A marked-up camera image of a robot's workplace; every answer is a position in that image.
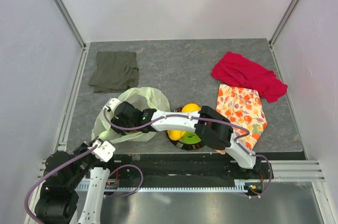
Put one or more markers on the aluminium frame post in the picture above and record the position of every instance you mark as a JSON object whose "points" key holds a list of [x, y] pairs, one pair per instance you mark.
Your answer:
{"points": [[70, 23], [283, 21]]}

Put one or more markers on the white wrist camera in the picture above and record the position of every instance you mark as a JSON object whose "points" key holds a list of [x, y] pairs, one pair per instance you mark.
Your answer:
{"points": [[112, 104], [103, 150]]}

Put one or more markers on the dark olive cloth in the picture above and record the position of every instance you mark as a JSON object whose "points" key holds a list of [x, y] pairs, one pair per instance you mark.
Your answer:
{"points": [[116, 71]]}

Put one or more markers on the yellow orange fake mango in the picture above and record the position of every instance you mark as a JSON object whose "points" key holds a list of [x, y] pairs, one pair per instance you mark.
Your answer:
{"points": [[191, 107]]}

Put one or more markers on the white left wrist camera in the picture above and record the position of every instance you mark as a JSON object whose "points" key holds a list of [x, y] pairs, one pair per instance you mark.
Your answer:
{"points": [[103, 150]]}

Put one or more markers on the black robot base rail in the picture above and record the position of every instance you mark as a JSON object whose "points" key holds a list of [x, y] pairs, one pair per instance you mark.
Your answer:
{"points": [[183, 170]]}

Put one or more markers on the left aluminium frame post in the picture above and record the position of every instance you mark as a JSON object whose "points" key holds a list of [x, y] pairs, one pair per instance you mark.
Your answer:
{"points": [[70, 23]]}

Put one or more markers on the cream plate with dark rim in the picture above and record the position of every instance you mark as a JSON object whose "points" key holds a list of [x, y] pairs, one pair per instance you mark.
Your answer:
{"points": [[180, 144]]}

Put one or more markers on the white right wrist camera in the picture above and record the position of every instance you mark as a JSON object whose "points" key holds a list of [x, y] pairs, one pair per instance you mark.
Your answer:
{"points": [[112, 104]]}

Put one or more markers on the red cloth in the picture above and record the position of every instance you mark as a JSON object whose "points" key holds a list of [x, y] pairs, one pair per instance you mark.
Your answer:
{"points": [[237, 71]]}

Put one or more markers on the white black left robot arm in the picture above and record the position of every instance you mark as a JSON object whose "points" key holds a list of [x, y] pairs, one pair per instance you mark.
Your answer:
{"points": [[64, 172]]}

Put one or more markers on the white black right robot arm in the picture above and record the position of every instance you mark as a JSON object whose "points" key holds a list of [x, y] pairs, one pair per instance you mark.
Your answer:
{"points": [[213, 129]]}

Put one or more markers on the orange floral cloth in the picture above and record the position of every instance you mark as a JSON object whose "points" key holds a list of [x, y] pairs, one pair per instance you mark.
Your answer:
{"points": [[242, 106]]}

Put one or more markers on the yellow fake pear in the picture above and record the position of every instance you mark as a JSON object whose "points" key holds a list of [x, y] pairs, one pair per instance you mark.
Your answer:
{"points": [[175, 135]]}

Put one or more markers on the right aluminium frame post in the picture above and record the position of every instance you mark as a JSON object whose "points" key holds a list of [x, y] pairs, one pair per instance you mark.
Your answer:
{"points": [[283, 21]]}

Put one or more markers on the grey slotted cable duct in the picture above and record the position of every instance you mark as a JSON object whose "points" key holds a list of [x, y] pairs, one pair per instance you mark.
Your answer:
{"points": [[239, 187]]}

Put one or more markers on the green fake starfruit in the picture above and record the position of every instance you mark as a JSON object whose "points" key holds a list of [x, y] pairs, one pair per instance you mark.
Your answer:
{"points": [[190, 138]]}

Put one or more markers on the pale green plastic bag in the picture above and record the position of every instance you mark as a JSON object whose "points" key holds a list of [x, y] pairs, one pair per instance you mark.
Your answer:
{"points": [[141, 98]]}

